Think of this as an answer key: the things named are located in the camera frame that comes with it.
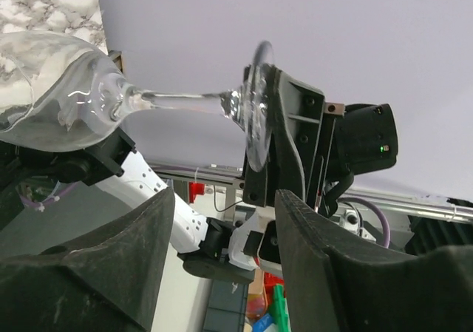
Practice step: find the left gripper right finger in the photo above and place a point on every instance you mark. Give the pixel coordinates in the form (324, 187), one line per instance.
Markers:
(336, 281)

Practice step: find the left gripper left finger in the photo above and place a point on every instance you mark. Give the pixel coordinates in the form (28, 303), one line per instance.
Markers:
(105, 280)

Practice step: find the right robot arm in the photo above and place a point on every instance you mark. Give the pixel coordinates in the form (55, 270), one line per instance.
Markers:
(316, 150)

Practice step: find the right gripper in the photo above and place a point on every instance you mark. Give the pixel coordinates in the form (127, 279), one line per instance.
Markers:
(298, 112)

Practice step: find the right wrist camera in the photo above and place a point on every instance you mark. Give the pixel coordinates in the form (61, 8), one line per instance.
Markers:
(352, 221)

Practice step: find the clear wine glass back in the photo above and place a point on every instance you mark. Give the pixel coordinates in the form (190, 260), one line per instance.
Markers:
(60, 93)

